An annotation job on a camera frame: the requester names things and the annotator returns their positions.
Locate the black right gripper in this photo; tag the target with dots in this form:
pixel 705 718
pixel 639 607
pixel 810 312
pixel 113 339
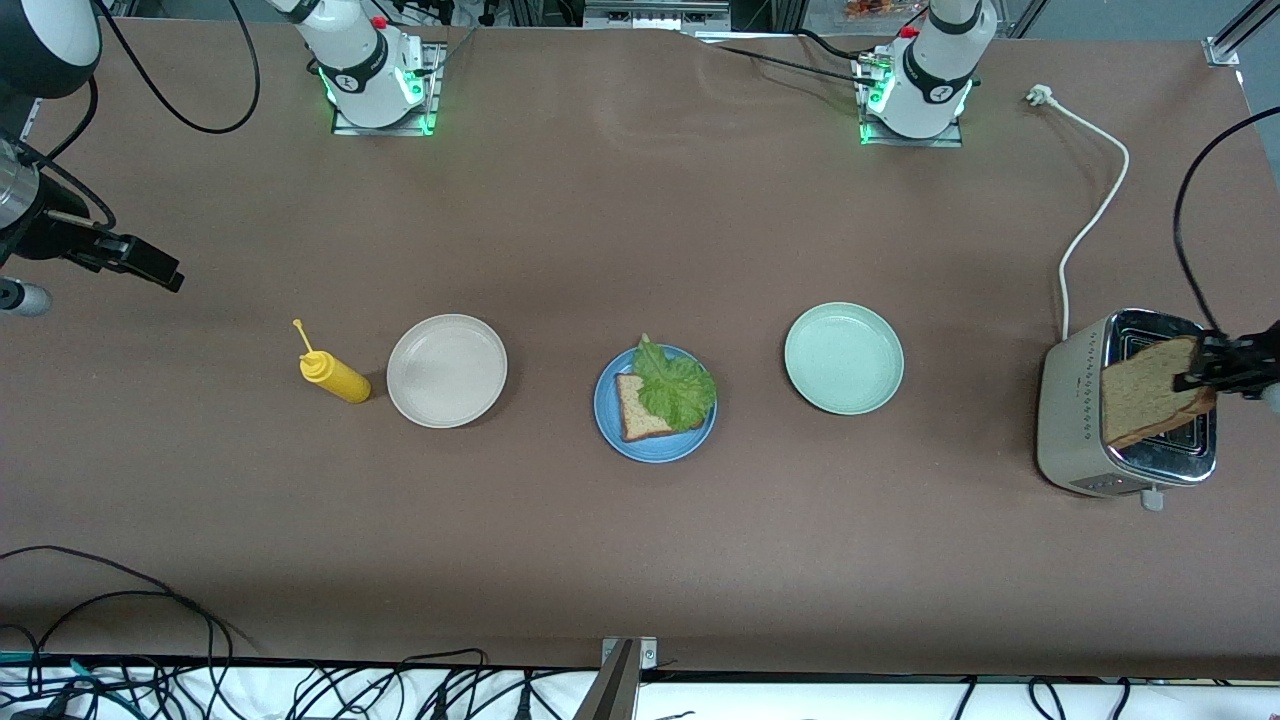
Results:
pixel 42 243

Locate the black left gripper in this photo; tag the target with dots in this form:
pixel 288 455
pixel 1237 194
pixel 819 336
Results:
pixel 1236 364

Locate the brown bread slice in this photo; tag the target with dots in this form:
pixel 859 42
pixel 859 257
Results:
pixel 1140 395
pixel 635 410

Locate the yellow squeeze bottle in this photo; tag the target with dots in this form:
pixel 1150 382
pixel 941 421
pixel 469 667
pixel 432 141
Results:
pixel 340 380

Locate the green lettuce leaf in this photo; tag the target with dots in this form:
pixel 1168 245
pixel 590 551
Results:
pixel 680 395

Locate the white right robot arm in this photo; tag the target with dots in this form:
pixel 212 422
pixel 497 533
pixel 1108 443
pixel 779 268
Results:
pixel 360 50

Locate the beige plate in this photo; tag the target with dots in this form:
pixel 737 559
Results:
pixel 446 371

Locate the green plate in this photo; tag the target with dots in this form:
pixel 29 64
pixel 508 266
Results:
pixel 844 358

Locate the blue plate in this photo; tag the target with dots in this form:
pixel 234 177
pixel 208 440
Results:
pixel 650 452

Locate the beige chrome toaster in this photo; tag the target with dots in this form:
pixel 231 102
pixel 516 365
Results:
pixel 1070 420

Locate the orange packet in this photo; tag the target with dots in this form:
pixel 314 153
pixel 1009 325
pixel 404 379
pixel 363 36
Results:
pixel 872 8

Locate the white shelf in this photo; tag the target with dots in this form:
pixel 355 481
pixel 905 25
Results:
pixel 800 700

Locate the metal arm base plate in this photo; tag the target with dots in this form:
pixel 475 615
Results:
pixel 437 100
pixel 910 142

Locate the aluminium frame rail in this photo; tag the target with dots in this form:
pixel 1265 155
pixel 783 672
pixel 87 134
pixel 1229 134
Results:
pixel 1240 30

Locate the grey metal bracket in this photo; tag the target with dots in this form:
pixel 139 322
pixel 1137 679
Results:
pixel 655 12

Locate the metal table bracket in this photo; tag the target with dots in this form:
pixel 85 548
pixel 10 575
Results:
pixel 615 690

